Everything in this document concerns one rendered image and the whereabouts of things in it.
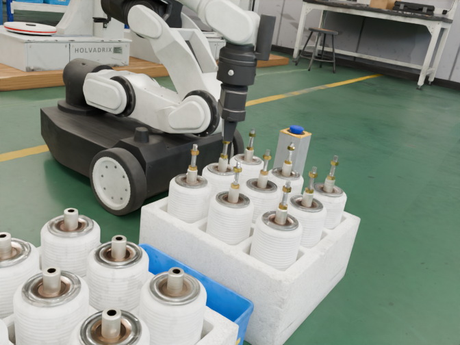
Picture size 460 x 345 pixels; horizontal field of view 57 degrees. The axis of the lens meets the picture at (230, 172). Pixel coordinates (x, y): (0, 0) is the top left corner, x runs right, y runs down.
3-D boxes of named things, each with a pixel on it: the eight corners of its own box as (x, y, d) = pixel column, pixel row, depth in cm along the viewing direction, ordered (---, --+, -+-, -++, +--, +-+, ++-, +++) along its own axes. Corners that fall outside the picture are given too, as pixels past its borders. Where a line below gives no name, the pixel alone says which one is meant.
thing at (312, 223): (263, 273, 100) (278, 204, 93) (280, 255, 107) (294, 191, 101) (302, 289, 96) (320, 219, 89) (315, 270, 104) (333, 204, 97)
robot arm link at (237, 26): (241, 49, 90) (189, 14, 90) (250, 46, 98) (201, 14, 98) (258, 21, 87) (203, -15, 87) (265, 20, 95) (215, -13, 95)
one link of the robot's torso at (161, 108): (95, 74, 145) (207, 93, 121) (138, 70, 161) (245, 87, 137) (97, 118, 151) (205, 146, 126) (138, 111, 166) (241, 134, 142)
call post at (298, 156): (261, 224, 136) (278, 131, 124) (272, 218, 141) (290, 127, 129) (280, 233, 132) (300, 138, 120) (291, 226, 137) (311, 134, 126)
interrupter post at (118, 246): (107, 256, 67) (107, 238, 66) (118, 250, 69) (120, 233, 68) (118, 262, 66) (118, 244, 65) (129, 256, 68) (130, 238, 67)
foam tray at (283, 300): (136, 271, 105) (140, 206, 98) (228, 220, 135) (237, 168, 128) (271, 358, 85) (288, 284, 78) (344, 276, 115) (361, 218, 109)
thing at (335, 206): (293, 240, 115) (307, 179, 109) (328, 246, 115) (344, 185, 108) (294, 259, 106) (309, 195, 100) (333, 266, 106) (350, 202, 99)
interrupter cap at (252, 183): (283, 188, 102) (283, 185, 101) (266, 197, 96) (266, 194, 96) (257, 178, 106) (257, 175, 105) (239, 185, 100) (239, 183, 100)
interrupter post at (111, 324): (96, 334, 52) (96, 313, 51) (111, 324, 54) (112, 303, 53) (109, 344, 51) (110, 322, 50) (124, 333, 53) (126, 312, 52)
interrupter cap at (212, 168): (239, 168, 110) (239, 165, 109) (233, 179, 103) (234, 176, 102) (210, 163, 111) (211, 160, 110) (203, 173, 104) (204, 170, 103)
